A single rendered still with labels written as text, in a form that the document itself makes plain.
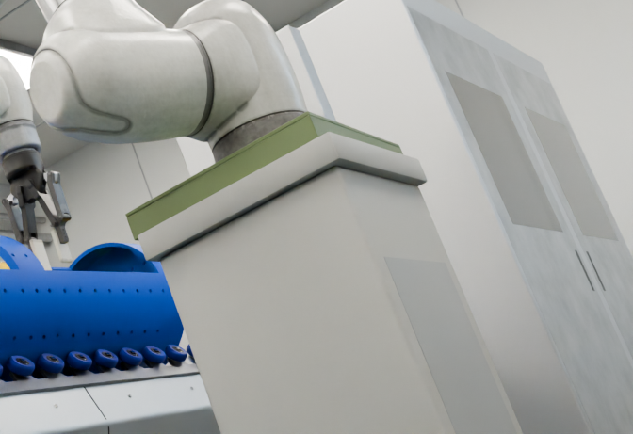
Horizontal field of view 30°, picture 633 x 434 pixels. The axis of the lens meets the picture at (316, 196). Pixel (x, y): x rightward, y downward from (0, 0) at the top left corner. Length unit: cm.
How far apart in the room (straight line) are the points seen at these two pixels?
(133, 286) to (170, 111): 71
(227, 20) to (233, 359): 49
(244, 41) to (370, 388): 54
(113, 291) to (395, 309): 85
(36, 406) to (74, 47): 64
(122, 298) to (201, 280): 64
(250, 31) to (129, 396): 75
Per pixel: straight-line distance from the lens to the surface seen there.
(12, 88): 236
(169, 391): 225
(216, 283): 159
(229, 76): 167
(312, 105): 288
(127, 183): 772
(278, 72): 171
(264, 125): 166
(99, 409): 207
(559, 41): 664
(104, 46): 159
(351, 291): 150
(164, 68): 161
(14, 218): 234
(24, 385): 198
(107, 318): 219
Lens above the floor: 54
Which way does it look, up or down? 15 degrees up
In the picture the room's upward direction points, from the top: 22 degrees counter-clockwise
